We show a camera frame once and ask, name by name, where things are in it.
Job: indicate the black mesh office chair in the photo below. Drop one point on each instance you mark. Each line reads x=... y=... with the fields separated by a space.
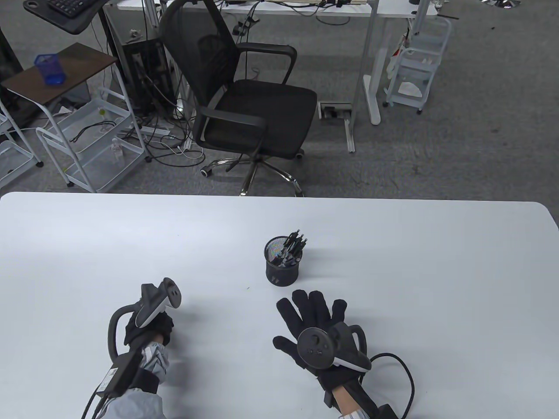
x=257 y=113

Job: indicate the white power strip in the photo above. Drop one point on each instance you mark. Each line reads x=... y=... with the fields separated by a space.
x=153 y=130

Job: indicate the person's left hand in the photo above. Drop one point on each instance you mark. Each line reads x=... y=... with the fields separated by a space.
x=159 y=327

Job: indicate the person's left forearm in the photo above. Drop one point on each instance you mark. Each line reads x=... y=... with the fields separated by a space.
x=131 y=403

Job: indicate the person's right hand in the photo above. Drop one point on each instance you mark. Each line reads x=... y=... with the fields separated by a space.
x=312 y=314

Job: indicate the pale tiered rolling cart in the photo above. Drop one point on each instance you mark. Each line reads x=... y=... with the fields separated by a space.
x=417 y=61

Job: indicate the person's right forearm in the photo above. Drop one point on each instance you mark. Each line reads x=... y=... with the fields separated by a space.
x=347 y=397

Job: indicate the white cart with brown top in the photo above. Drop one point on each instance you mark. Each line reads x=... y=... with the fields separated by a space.
x=61 y=74

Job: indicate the black computer tower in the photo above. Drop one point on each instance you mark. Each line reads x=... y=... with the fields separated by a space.
x=144 y=74

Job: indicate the metal floor socket box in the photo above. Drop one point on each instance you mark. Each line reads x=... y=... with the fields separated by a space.
x=335 y=110

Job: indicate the white crumpled cloth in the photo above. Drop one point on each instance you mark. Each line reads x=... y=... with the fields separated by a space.
x=409 y=89

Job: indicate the white metal leg desk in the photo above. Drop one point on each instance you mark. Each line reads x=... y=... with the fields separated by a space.
x=393 y=8

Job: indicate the blue mesh pen holder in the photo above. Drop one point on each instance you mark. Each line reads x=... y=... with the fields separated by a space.
x=51 y=70

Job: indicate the clear spray bottle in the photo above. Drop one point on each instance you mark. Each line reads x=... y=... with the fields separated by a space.
x=116 y=150

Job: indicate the black keyboard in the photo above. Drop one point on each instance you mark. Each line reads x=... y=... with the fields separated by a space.
x=65 y=5

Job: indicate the black forearm pack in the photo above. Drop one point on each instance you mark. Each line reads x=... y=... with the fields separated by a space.
x=120 y=373
x=388 y=412

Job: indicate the black keyboard stand tray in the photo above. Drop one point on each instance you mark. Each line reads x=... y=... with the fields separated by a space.
x=74 y=22

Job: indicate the black mesh pen holder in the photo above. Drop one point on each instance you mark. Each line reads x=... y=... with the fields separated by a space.
x=281 y=275

